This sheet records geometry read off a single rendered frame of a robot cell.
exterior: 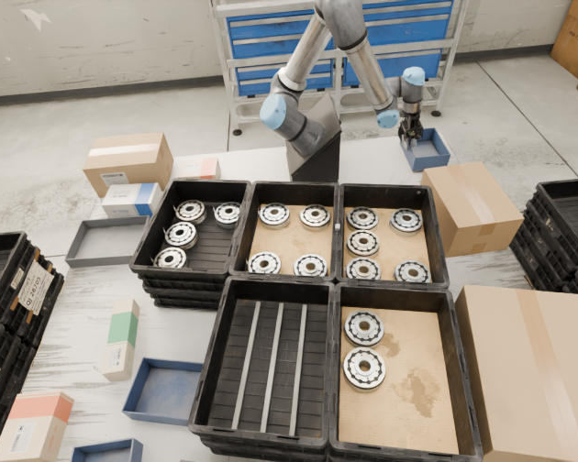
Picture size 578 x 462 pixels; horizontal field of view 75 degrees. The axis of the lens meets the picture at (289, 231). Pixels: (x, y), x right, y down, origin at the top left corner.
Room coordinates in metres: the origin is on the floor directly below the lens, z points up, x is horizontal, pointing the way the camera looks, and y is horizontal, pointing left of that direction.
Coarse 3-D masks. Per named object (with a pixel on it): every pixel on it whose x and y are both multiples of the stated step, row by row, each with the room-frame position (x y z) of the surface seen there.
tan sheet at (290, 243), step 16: (288, 208) 0.96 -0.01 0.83; (288, 224) 0.89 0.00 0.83; (256, 240) 0.83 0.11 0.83; (272, 240) 0.82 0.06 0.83; (288, 240) 0.81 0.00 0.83; (304, 240) 0.81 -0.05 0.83; (320, 240) 0.80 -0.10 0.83; (288, 256) 0.75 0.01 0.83; (320, 256) 0.74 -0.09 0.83; (288, 272) 0.68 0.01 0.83
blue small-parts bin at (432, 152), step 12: (432, 132) 1.42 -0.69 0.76; (408, 144) 1.32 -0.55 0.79; (420, 144) 1.40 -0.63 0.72; (432, 144) 1.39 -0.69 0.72; (444, 144) 1.30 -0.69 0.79; (408, 156) 1.29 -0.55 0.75; (420, 156) 1.32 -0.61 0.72; (432, 156) 1.23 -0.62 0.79; (444, 156) 1.23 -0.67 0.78; (420, 168) 1.23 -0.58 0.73
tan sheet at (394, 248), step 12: (384, 216) 0.88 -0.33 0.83; (348, 228) 0.84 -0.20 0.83; (384, 228) 0.82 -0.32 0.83; (384, 240) 0.77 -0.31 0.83; (396, 240) 0.77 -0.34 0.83; (408, 240) 0.76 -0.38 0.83; (420, 240) 0.76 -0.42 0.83; (384, 252) 0.73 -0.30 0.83; (396, 252) 0.72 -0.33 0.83; (408, 252) 0.72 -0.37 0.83; (420, 252) 0.71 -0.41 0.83; (384, 264) 0.68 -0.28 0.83; (396, 264) 0.68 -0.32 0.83; (384, 276) 0.64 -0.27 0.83
